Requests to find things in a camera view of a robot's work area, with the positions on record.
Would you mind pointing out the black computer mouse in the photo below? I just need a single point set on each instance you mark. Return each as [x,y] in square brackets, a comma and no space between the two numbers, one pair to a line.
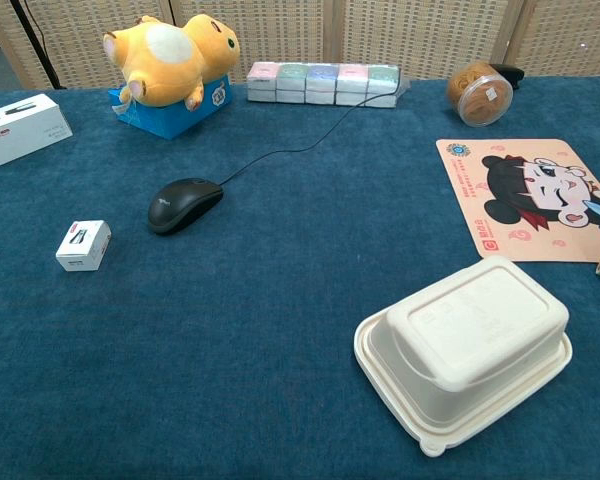
[182,207]

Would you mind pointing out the cartoon girl mouse pad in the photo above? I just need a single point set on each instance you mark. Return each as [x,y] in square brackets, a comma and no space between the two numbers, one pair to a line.
[510,235]

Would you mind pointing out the blue table cloth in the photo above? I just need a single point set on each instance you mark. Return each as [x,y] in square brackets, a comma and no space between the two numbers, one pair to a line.
[230,325]

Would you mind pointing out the wrapped pastel tissue packs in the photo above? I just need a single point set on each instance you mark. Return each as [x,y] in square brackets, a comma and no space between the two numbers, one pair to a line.
[320,85]

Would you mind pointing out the blue cardboard box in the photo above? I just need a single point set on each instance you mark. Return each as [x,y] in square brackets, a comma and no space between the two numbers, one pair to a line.
[165,120]

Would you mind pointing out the cream takeout food container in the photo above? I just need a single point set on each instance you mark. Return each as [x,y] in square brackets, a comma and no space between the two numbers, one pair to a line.
[470,340]

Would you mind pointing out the woven folding screen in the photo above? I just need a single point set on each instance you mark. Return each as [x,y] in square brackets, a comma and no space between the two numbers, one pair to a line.
[290,30]

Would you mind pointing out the small white cardboard box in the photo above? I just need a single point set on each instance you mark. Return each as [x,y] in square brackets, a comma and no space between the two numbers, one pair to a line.
[82,247]

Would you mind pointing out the yellow plush toy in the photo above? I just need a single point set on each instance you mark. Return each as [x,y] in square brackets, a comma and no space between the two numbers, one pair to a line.
[155,65]

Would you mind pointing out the clear jar of rubber bands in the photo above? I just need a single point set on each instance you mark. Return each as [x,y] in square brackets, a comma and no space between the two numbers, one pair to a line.
[480,97]

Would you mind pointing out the large white stapler box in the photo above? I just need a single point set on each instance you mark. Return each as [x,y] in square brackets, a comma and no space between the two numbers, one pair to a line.
[20,132]

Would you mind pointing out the black tripod stand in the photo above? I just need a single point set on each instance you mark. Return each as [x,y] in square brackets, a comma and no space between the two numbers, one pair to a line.
[37,42]

